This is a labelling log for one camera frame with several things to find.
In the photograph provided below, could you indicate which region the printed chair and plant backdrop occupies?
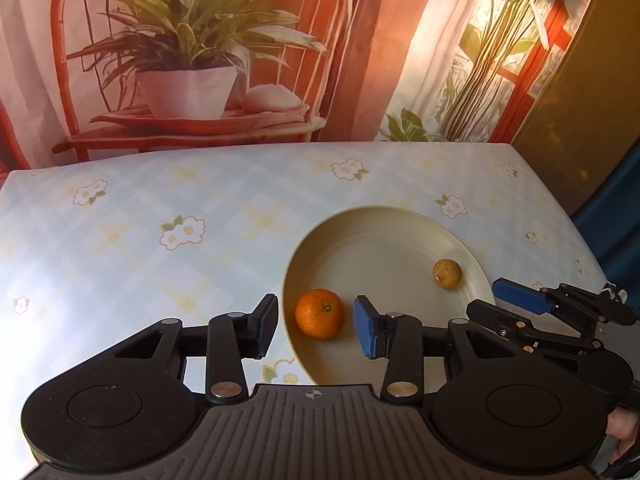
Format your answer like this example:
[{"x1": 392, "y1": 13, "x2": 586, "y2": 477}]
[{"x1": 0, "y1": 0, "x2": 607, "y2": 172}]

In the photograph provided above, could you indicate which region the blue curtain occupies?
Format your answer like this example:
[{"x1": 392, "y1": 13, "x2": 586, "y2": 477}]
[{"x1": 570, "y1": 135, "x2": 640, "y2": 302}]

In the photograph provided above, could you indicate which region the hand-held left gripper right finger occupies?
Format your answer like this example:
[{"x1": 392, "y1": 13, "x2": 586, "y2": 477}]
[{"x1": 353, "y1": 296, "x2": 507, "y2": 405}]

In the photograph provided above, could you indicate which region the floral checked tablecloth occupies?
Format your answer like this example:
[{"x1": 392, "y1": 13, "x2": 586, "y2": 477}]
[{"x1": 0, "y1": 141, "x2": 623, "y2": 480}]

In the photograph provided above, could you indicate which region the orange mandarin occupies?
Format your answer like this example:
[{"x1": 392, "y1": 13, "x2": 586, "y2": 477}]
[{"x1": 294, "y1": 288, "x2": 346, "y2": 341}]

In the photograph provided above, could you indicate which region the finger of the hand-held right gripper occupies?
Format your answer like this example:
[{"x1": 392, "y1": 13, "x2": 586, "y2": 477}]
[
  {"x1": 492, "y1": 278, "x2": 637, "y2": 334},
  {"x1": 465, "y1": 299, "x2": 634, "y2": 397}
]

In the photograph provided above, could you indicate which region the cream round plate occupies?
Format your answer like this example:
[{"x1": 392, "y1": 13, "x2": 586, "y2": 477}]
[{"x1": 281, "y1": 205, "x2": 496, "y2": 386}]

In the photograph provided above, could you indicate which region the yellow brown panel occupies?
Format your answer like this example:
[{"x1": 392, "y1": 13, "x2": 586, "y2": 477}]
[{"x1": 512, "y1": 0, "x2": 640, "y2": 222}]

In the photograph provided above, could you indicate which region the person's right hand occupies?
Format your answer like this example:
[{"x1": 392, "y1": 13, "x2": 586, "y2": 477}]
[{"x1": 605, "y1": 407, "x2": 640, "y2": 459}]

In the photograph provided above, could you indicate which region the small brownish yellow fruit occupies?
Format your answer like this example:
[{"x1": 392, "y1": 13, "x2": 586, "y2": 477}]
[{"x1": 432, "y1": 258, "x2": 462, "y2": 290}]

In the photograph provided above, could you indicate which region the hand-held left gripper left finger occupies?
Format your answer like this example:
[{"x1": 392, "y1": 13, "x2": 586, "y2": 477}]
[{"x1": 106, "y1": 294, "x2": 279, "y2": 405}]

